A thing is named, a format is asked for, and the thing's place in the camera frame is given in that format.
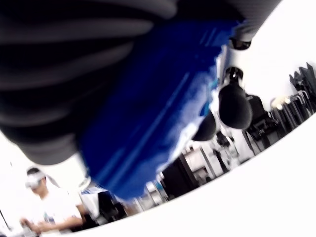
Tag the black equipment box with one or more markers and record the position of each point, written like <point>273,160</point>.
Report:
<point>177,180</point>

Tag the seated person in white shirt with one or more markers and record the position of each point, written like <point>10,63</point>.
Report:
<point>56,205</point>

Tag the blue Oreo cookie pack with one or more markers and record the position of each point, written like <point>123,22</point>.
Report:
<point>148,111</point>

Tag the black equipment stands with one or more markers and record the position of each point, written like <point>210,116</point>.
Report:
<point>296,106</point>

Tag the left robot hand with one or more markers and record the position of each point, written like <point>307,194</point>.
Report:
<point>49,74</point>

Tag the black humanoid robot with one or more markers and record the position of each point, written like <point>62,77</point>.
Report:
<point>258,108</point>

